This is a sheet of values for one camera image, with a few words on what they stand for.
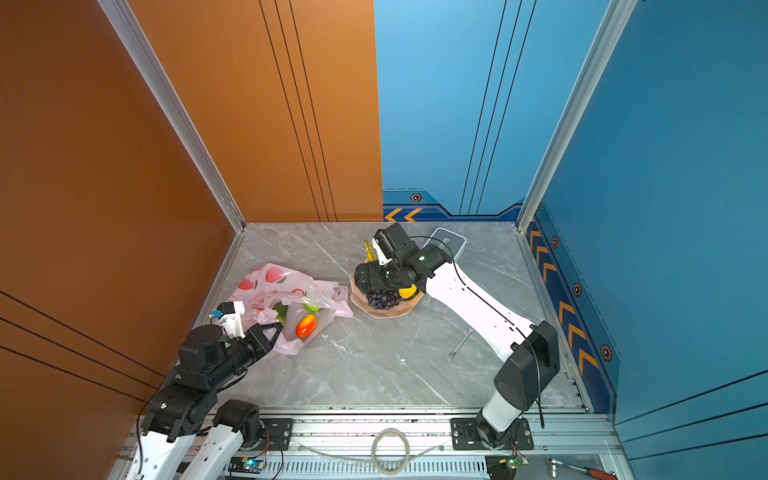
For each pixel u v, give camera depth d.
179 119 0.88
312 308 0.92
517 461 0.69
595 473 0.68
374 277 0.67
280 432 0.74
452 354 0.87
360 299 0.94
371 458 0.70
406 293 0.92
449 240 1.12
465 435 0.72
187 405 0.48
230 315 0.64
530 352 0.41
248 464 0.71
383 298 0.92
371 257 0.97
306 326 0.89
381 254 0.62
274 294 0.89
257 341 0.61
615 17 0.70
